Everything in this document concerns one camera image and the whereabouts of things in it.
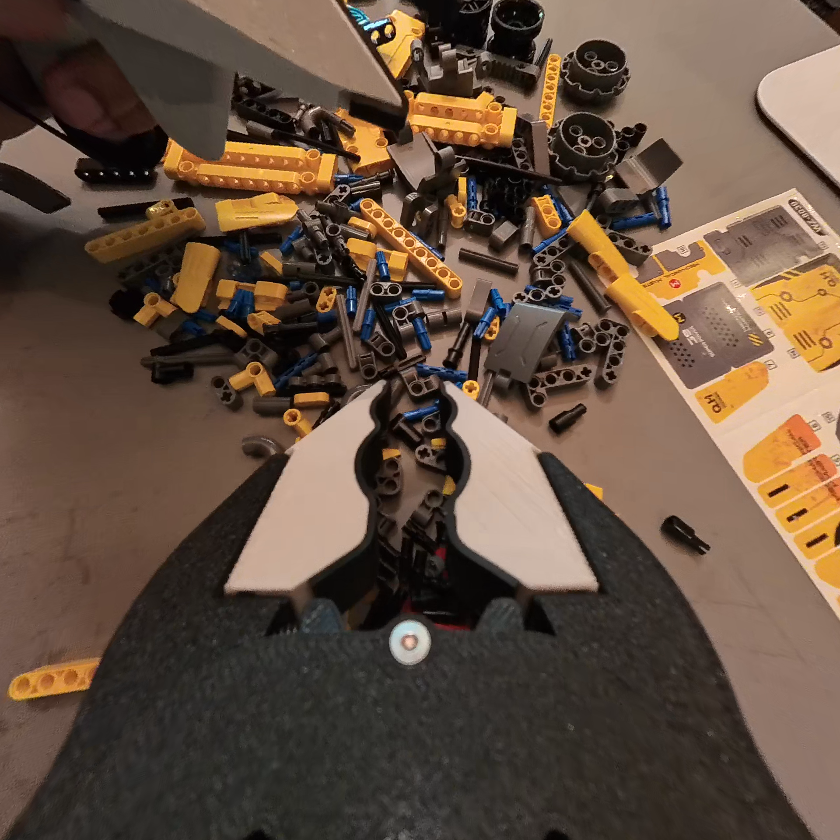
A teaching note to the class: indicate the black pin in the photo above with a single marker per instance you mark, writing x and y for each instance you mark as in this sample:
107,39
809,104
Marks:
684,533
568,418

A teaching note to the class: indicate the long yellow beam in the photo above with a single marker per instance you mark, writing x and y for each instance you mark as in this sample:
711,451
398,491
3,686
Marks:
549,88
410,246

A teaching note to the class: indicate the black axle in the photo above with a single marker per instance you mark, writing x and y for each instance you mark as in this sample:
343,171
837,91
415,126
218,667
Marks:
489,260

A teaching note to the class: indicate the black spoked toy wheel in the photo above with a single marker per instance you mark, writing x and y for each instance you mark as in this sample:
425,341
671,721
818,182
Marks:
469,10

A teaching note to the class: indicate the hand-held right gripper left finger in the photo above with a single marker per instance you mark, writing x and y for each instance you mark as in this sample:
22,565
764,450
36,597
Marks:
308,518

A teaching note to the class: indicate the yellow rounded panel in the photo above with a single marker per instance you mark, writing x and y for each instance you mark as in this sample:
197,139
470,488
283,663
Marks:
195,275

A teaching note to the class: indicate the thick yellow beam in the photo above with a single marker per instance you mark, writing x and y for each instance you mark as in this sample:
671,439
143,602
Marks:
144,233

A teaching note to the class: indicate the person's left hand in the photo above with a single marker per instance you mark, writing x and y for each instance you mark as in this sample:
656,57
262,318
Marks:
79,98

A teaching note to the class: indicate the yellow five-hole beam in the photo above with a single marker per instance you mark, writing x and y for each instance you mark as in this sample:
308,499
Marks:
52,679

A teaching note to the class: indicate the yellow flat panel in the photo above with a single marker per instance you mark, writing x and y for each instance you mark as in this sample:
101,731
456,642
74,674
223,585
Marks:
256,211

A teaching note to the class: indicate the grey sprocket wheel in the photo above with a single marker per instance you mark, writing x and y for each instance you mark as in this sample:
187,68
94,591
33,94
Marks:
583,148
596,69

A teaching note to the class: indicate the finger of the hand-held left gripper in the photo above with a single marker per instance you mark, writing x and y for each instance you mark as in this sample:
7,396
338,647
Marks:
262,39

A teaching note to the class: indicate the white book stand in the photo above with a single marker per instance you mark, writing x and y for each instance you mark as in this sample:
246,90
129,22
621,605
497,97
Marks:
807,111

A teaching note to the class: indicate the grey elbow piece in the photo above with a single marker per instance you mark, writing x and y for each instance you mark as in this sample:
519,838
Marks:
259,446

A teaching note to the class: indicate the pile of mixed building pieces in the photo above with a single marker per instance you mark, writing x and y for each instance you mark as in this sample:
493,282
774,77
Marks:
394,308

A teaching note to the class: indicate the yellow curved panel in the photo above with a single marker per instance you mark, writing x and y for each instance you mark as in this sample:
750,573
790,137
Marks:
400,36

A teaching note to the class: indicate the yellow frame piece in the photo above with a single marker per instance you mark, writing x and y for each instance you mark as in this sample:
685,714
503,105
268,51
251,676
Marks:
249,167
463,118

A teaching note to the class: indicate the grey slanted panel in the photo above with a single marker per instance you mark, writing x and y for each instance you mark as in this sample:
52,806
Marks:
646,167

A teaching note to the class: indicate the yellow pointed panel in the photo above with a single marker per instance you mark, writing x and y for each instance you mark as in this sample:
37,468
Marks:
620,275

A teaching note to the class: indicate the yellow grey sticker sheet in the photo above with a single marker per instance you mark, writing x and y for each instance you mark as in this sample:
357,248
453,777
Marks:
754,315

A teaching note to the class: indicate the black five-hole beam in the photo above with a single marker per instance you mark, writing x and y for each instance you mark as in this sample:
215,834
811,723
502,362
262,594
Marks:
115,174

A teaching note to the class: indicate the dark toothed rack piece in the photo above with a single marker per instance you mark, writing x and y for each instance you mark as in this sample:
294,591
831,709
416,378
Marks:
508,65

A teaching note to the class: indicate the grey curved panel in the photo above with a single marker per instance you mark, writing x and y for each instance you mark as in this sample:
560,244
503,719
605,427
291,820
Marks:
528,338

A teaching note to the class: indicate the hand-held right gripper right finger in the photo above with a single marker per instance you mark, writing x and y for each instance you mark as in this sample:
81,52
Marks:
518,518

